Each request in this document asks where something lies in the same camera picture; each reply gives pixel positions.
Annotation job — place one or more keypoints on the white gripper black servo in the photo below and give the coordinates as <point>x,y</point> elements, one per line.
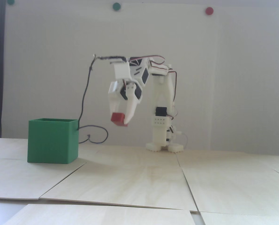
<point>130,91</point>

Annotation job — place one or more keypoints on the red block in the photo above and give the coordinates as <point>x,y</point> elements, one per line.
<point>119,119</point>

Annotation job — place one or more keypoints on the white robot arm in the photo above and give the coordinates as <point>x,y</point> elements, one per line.
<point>159,136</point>

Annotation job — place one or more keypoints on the green box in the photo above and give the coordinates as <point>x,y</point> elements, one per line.
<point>50,140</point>

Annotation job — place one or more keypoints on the light plywood sheet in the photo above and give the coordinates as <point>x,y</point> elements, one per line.
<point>118,185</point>
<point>95,215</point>
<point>13,178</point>
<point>125,158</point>
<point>247,219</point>
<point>235,187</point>

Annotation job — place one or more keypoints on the white backdrop sheet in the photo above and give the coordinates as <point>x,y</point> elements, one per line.
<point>60,58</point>

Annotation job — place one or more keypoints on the green round magnet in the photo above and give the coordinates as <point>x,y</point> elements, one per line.
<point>11,1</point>
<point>116,6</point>

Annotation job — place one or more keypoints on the red round magnet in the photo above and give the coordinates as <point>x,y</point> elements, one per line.
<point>209,11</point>

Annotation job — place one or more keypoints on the wrist camera on white mount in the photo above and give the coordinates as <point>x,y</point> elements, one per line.
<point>122,70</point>

